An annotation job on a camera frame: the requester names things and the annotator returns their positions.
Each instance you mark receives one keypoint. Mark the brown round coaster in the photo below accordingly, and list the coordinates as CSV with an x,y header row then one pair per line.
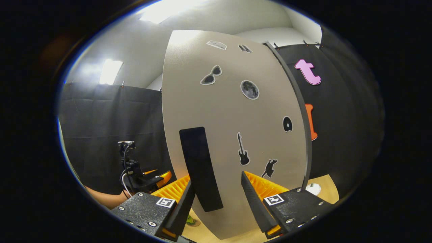
x,y
198,224

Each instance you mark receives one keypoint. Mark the beige cabinet door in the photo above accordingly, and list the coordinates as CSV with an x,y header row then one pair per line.
x,y
229,111

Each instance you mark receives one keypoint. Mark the small white bowl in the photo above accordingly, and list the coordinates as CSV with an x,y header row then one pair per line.
x,y
314,189

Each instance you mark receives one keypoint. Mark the clear bottle with green label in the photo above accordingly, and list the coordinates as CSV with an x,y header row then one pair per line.
x,y
190,220

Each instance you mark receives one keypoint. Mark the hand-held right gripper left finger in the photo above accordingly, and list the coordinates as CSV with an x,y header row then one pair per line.
x,y
182,212

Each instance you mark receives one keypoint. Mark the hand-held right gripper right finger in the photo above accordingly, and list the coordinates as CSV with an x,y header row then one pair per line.
x,y
258,206

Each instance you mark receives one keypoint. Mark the black backdrop cloth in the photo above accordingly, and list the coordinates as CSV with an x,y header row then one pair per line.
x,y
101,135

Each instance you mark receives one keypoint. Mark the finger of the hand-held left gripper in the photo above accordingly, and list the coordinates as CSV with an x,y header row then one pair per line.
x,y
150,172
165,176

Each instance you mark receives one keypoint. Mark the dark grey cabinet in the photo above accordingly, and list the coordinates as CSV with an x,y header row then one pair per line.
x,y
308,158

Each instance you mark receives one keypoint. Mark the small ceiling light panel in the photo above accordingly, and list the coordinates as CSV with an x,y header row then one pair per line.
x,y
110,71

